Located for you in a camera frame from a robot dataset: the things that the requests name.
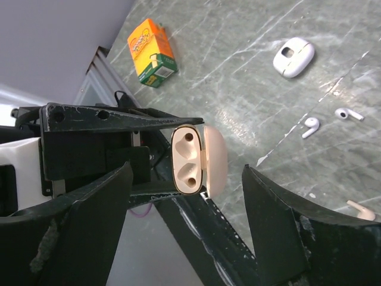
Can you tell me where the orange green carton near left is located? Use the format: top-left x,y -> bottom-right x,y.
127,18 -> 178,88

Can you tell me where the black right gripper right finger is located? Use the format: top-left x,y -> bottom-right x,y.
242,165 -> 380,285

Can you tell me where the beige earbud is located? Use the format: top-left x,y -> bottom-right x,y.
346,200 -> 376,221

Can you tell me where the white earbud upper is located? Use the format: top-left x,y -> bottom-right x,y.
335,108 -> 364,121

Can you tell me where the white earbud charging case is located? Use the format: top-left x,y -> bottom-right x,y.
273,37 -> 315,78

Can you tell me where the white earbud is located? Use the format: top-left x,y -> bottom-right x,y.
335,108 -> 364,121
301,117 -> 320,139

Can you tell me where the white earbud lower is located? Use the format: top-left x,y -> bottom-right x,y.
301,117 -> 320,139

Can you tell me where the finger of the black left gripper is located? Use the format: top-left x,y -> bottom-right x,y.
129,181 -> 260,285

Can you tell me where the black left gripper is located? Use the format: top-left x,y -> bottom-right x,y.
1,103 -> 204,215

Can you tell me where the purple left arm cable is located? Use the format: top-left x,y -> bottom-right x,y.
129,204 -> 152,217

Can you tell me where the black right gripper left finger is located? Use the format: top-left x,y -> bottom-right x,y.
1,163 -> 133,285

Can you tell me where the beige earbud charging case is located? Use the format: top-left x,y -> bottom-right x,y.
171,125 -> 228,198

